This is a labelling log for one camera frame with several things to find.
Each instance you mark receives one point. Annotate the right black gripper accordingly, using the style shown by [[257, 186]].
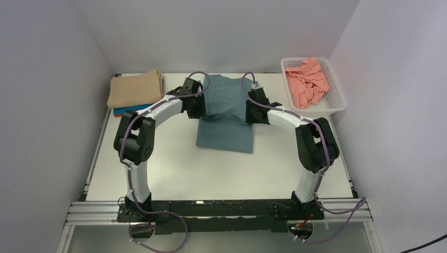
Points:
[[252, 116]]

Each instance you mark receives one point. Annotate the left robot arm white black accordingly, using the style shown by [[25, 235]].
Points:
[[134, 140]]

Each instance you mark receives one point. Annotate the teal blue t shirt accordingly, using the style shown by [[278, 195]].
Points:
[[224, 127]]

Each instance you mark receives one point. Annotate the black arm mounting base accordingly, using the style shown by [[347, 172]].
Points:
[[175, 216]]

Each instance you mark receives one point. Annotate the white plastic basket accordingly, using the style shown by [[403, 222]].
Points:
[[333, 100]]

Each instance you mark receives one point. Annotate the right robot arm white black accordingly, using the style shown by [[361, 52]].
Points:
[[316, 145]]

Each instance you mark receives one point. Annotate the aluminium frame rail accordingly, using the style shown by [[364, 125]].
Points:
[[106, 212]]

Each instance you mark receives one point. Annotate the salmon pink t shirt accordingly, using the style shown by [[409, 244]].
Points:
[[307, 83]]

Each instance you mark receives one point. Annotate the folded beige t shirt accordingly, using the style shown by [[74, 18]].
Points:
[[125, 91]]

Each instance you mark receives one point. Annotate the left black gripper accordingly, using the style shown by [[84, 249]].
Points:
[[197, 110]]

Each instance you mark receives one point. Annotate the folded blue t shirt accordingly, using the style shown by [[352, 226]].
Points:
[[134, 108]]

